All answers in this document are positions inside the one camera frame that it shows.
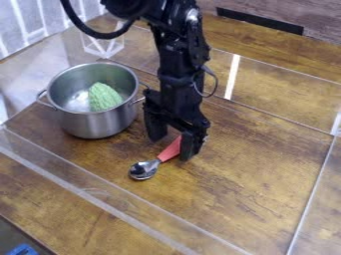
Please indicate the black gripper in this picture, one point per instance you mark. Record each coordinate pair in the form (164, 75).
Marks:
(172, 107)

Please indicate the clear acrylic corner bracket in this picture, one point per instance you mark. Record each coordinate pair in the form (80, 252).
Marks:
(101, 48)

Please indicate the blue object at corner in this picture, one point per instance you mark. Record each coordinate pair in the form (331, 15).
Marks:
(22, 249)

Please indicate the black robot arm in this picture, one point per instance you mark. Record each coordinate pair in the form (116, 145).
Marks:
(175, 22)

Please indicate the pink handled metal spoon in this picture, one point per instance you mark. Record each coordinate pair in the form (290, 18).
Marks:
(144, 169)

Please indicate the stainless steel pot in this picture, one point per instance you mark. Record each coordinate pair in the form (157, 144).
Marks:
(87, 116)

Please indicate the green bumpy toy vegetable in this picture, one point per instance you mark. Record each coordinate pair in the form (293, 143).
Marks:
(103, 97)

